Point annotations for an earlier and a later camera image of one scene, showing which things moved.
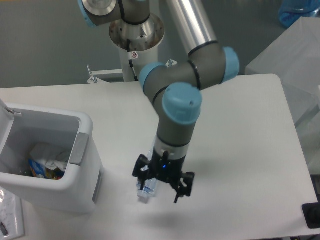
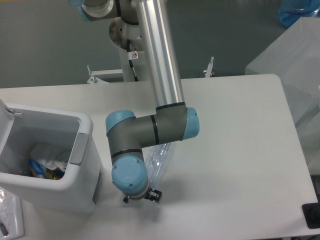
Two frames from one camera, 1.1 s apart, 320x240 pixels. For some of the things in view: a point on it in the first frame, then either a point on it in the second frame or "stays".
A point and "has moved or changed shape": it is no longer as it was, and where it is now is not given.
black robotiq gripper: x=164 y=169 to x=153 y=194
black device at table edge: x=311 y=212 stays
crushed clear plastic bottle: x=150 y=184 has moved or changed shape
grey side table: x=294 y=58 stays
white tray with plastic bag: x=11 y=218 stays
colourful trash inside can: x=39 y=170 stays
